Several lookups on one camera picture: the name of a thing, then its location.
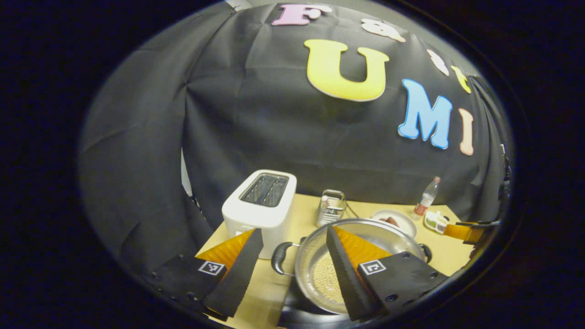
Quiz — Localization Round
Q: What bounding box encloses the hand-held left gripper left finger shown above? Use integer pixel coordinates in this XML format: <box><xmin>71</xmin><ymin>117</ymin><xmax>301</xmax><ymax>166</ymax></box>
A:
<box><xmin>146</xmin><ymin>228</ymin><xmax>264</xmax><ymax>320</ymax></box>

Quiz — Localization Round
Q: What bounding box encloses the white oval plate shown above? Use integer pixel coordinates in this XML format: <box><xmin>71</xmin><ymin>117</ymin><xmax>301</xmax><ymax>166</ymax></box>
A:
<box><xmin>371</xmin><ymin>209</ymin><xmax>417</xmax><ymax>239</ymax></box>

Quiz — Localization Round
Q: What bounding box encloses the black induction cooktop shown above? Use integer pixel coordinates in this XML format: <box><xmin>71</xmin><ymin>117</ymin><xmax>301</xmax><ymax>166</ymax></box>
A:
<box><xmin>277</xmin><ymin>279</ymin><xmax>366</xmax><ymax>329</ymax></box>

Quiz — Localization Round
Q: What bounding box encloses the white divided dish with beans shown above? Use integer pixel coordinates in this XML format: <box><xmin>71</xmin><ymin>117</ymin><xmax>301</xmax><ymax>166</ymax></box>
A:
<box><xmin>424</xmin><ymin>210</ymin><xmax>451</xmax><ymax>234</ymax></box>

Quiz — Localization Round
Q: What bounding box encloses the steel pot with black handles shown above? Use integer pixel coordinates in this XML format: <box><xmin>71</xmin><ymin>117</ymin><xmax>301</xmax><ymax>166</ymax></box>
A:
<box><xmin>271</xmin><ymin>218</ymin><xmax>432</xmax><ymax>316</ymax></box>

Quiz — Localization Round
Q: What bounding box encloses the pile of yellow soybeans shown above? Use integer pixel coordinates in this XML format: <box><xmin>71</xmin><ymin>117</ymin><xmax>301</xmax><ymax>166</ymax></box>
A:
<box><xmin>322</xmin><ymin>263</ymin><xmax>348</xmax><ymax>307</ymax></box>

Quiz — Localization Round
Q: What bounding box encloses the clear plastic water bottle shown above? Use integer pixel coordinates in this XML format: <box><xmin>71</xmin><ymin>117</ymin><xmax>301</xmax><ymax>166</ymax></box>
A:
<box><xmin>414</xmin><ymin>176</ymin><xmax>441</xmax><ymax>216</ymax></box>

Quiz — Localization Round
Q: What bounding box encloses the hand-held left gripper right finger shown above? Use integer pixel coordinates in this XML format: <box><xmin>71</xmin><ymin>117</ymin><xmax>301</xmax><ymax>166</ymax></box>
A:
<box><xmin>326</xmin><ymin>225</ymin><xmax>448</xmax><ymax>322</ymax></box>

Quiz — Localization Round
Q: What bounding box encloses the metal wire rack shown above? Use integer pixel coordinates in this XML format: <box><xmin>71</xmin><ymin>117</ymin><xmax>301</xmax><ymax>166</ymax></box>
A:
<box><xmin>316</xmin><ymin>189</ymin><xmax>347</xmax><ymax>228</ymax></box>

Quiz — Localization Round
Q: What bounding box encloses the white toaster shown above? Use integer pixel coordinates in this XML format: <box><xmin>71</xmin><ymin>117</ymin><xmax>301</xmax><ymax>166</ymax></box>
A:
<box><xmin>222</xmin><ymin>170</ymin><xmax>298</xmax><ymax>260</ymax></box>

